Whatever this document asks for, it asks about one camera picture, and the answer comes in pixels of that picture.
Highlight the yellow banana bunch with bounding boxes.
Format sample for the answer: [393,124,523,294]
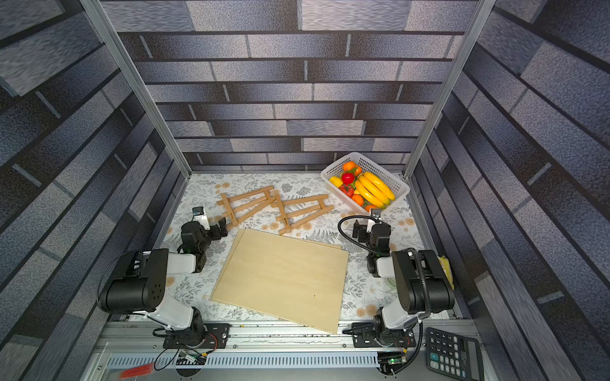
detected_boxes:
[354,174,392,209]

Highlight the aluminium frame post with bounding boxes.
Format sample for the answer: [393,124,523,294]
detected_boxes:
[79,0,192,179]
[403,0,496,180]

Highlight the right aluminium frame post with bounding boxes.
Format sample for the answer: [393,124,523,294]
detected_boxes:
[403,0,496,180]

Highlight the black calculator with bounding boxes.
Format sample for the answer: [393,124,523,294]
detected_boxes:
[425,327,485,381]

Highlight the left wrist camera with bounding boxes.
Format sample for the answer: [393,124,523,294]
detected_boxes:
[192,206,211,230]

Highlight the white plastic basket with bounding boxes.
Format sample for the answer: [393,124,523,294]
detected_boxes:
[320,152,410,217]

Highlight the yellow snack packet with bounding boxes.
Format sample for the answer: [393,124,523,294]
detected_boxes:
[438,257,455,289]

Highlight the black corrugated cable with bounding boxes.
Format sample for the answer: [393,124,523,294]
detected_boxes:
[337,215,432,375]

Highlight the yellow lemon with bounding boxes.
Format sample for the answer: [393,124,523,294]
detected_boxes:
[329,176,343,188]

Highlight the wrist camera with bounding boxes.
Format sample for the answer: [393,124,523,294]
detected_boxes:
[192,206,211,230]
[369,208,381,225]

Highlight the orange fruit top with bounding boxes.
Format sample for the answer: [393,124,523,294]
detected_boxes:
[342,161,362,177]

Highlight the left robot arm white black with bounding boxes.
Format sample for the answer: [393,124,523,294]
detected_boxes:
[98,216,230,349]

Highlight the wooden easel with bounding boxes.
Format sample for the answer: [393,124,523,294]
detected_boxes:
[217,186,276,226]
[271,195,335,235]

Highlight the red object on floor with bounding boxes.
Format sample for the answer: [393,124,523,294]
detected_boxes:
[118,363,154,380]

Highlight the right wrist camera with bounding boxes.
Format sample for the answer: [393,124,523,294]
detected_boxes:
[369,208,381,225]

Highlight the orange fruit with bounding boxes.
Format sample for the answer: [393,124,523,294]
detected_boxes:
[342,161,362,177]
[351,194,365,207]

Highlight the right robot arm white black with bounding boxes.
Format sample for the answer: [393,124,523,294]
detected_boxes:
[343,221,455,348]

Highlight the red apple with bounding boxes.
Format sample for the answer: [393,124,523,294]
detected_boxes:
[342,172,355,186]

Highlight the red strawberry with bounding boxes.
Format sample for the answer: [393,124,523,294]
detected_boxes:
[339,184,354,198]

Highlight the orange fruit bottom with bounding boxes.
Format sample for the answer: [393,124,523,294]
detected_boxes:
[351,194,365,207]

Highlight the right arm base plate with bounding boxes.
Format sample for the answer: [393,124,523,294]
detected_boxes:
[342,322,416,349]

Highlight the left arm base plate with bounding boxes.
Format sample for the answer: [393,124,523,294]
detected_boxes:
[163,323,232,351]

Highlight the floral table mat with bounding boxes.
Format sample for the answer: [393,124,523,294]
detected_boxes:
[163,172,397,322]

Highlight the left aluminium frame post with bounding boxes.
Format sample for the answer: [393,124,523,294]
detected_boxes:
[79,0,192,179]

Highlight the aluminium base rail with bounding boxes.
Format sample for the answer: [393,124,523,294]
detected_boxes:
[86,321,415,379]

